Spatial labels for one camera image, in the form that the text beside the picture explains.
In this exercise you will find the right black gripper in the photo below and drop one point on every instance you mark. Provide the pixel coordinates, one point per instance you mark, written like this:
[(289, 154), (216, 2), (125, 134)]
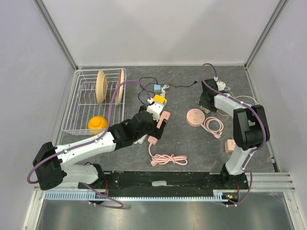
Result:
[(202, 102)]

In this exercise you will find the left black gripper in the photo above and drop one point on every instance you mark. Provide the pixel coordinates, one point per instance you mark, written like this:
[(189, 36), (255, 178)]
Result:
[(155, 131)]

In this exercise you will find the pink long power strip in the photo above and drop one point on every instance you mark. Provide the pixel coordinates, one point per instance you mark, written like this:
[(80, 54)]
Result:
[(163, 120)]

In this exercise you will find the yellow cube socket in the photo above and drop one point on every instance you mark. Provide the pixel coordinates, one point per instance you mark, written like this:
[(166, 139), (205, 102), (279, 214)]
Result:
[(160, 99)]

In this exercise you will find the white multicolour power strip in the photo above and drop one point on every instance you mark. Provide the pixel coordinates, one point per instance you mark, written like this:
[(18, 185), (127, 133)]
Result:
[(142, 139)]

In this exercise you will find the white cube socket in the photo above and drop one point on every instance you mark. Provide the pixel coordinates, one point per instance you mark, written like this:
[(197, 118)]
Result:
[(206, 111)]

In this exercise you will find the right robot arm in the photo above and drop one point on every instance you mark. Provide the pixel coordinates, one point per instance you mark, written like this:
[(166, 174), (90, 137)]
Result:
[(250, 126)]

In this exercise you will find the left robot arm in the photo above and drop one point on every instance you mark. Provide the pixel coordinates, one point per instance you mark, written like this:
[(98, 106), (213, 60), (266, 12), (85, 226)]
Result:
[(54, 165)]

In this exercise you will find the pink round power socket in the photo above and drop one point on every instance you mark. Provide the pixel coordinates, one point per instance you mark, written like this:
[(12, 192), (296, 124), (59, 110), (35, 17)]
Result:
[(195, 117)]

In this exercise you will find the blue charger adapter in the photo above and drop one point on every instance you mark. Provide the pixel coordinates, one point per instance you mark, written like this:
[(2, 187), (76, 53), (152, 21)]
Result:
[(157, 88)]

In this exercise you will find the pink cube socket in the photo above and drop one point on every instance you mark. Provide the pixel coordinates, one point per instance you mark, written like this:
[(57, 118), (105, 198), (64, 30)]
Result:
[(229, 146)]

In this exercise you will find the orange bowl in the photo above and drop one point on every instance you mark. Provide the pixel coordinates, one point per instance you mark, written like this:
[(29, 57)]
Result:
[(97, 124)]

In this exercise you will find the beige plate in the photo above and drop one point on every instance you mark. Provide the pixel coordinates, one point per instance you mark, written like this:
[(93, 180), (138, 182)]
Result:
[(101, 87)]

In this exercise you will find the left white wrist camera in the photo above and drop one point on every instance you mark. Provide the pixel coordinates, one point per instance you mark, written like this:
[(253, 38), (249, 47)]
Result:
[(155, 109)]

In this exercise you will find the white wire dish rack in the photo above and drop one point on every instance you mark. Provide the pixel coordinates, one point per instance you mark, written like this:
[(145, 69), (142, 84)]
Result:
[(82, 104)]

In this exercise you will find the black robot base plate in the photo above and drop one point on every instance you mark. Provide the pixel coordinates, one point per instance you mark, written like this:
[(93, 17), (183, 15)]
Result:
[(168, 183)]

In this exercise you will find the grey slotted cable duct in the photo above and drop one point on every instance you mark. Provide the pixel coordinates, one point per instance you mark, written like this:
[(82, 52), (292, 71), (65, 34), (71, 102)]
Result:
[(92, 196)]

